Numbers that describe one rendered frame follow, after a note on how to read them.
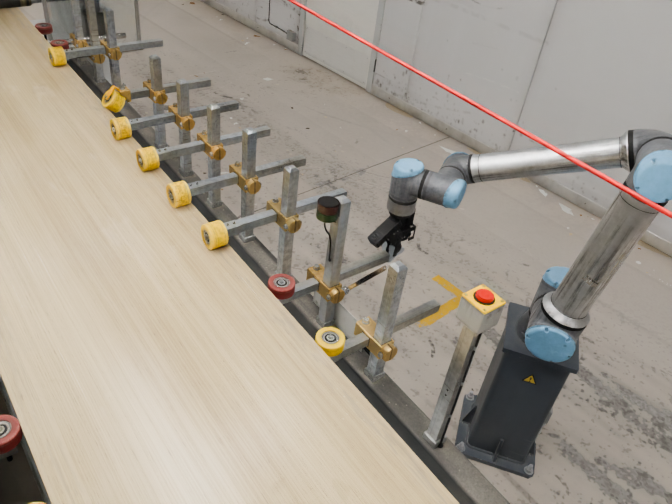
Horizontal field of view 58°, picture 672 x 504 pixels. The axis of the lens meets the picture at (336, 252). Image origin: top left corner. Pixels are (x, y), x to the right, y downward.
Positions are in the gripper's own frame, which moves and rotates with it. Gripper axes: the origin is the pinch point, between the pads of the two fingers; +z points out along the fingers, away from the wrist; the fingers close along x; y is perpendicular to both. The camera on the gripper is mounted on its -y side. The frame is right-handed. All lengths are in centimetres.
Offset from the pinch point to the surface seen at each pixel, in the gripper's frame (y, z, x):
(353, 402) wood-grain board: -49, -9, -45
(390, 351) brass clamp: -27.0, -3.2, -33.8
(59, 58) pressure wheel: -52, -14, 171
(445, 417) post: -27, -1, -57
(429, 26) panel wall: 213, 20, 206
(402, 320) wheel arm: -15.7, -2.5, -26.0
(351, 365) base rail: -30.5, 11.5, -23.0
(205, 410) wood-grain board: -80, -10, -29
